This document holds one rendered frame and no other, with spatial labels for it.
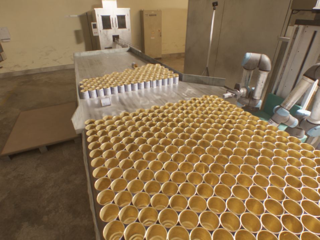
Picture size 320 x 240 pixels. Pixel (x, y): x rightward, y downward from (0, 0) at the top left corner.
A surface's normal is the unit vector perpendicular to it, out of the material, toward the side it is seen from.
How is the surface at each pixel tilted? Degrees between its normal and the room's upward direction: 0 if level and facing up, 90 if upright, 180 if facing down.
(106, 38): 90
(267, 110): 90
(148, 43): 90
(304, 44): 90
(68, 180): 0
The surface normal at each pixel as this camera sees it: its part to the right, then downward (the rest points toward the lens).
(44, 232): 0.00, -0.85
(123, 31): 0.42, 0.48
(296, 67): -0.93, 0.20
